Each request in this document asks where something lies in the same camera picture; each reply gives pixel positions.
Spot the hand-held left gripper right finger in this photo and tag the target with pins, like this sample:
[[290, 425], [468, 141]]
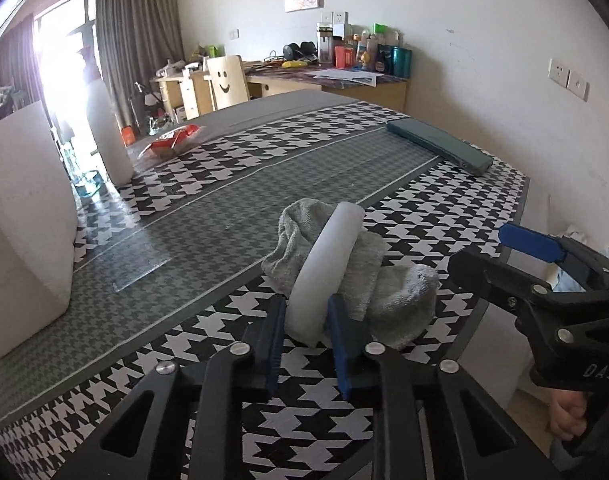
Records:
[[347, 355]]

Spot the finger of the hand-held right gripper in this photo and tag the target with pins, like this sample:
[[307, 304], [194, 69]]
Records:
[[529, 242], [494, 277]]

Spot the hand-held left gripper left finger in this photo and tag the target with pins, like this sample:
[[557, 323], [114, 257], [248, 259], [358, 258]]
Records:
[[274, 355]]

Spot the grey towel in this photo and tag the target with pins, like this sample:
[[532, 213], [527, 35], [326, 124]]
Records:
[[399, 300]]

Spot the white foam pad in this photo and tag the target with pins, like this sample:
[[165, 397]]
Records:
[[324, 270]]

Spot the white foam box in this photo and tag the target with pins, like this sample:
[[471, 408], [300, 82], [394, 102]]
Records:
[[24, 230]]

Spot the person's right hand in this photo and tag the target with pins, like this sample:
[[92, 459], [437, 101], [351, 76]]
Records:
[[568, 412]]

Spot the teal flat case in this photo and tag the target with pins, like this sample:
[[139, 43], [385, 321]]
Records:
[[439, 145]]

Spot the red snack packet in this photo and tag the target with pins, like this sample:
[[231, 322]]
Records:
[[172, 142]]

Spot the red floor container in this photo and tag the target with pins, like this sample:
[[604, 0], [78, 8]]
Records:
[[129, 136]]

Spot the wooden desk with drawers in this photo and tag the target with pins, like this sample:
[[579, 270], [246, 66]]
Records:
[[284, 87]]

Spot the wooden smiley face chair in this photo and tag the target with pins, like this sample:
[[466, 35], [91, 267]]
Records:
[[228, 82]]

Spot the white pump bottle red top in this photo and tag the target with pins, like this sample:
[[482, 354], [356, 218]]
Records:
[[109, 130]]

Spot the clear tall bottle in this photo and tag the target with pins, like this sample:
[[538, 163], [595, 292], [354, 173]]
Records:
[[325, 45]]

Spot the yellow tool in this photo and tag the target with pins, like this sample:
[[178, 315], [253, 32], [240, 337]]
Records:
[[294, 65]]

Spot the black headphones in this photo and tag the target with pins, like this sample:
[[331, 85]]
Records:
[[299, 51]]

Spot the brown curtain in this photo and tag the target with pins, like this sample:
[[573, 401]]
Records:
[[134, 45], [4, 60]]

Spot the glass balcony door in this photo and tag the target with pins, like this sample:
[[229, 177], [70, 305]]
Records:
[[64, 45]]

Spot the double wall socket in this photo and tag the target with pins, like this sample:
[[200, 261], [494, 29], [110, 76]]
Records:
[[333, 17]]

